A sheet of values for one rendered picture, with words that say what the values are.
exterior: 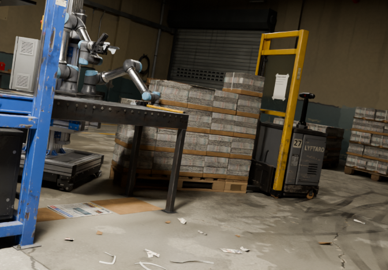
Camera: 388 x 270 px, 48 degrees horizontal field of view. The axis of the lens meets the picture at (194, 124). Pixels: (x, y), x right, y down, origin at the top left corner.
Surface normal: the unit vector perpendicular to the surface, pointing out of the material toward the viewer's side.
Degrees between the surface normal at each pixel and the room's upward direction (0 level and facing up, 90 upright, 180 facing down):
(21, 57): 90
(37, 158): 90
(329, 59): 90
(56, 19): 90
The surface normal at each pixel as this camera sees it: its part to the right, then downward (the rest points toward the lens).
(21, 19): 0.76, 0.15
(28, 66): -0.11, 0.04
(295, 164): 0.46, 0.12
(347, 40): -0.64, -0.06
